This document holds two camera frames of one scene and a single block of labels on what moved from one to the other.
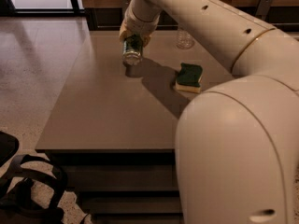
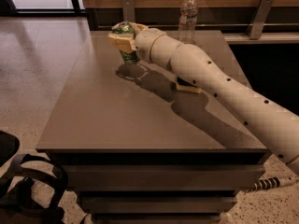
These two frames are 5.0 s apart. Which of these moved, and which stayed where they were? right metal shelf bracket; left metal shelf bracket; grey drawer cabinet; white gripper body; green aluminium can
Moved: white gripper body; green aluminium can
Stayed: right metal shelf bracket; grey drawer cabinet; left metal shelf bracket
